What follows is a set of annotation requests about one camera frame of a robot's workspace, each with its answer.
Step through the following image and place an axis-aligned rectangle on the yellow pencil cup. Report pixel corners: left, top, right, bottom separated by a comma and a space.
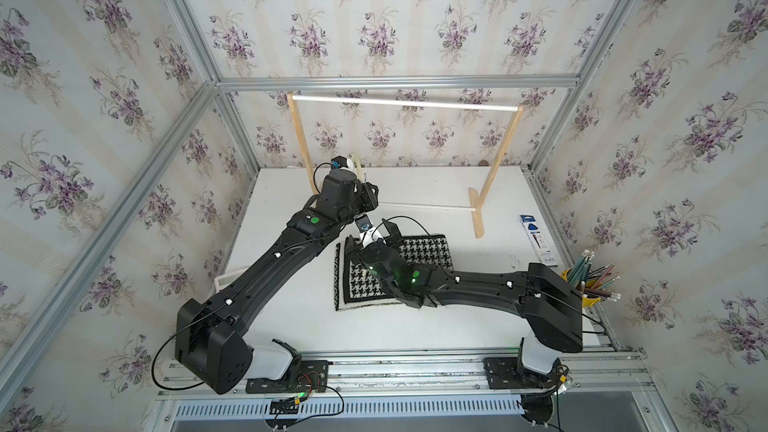
560, 249, 621, 308

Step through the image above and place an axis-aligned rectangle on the white green flat device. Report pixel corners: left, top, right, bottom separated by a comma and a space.
211, 268, 246, 295

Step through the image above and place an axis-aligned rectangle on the black white houndstooth scarf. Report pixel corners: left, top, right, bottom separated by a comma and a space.
334, 235, 453, 311

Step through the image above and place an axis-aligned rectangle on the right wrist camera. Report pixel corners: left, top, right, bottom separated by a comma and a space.
355, 214, 374, 235

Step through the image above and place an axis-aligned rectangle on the wooden clothes rack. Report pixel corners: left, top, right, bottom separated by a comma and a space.
286, 89, 525, 238

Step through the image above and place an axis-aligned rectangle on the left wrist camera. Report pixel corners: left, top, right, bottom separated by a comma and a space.
330, 156, 351, 169

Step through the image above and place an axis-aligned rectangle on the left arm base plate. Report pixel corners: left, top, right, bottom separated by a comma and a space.
245, 360, 331, 394

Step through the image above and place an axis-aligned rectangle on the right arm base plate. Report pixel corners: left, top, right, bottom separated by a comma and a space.
483, 356, 569, 392

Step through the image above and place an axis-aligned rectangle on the white blue flat box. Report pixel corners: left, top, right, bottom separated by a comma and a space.
520, 215, 559, 268

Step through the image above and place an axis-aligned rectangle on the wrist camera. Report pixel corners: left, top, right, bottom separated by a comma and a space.
355, 214, 374, 235
330, 156, 351, 169

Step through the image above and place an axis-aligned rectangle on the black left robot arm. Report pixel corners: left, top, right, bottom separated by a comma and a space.
173, 168, 379, 394

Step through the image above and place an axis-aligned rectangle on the cream plastic clothes hanger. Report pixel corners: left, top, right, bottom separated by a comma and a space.
351, 153, 365, 182

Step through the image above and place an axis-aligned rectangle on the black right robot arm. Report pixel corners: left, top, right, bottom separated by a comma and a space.
344, 221, 584, 375

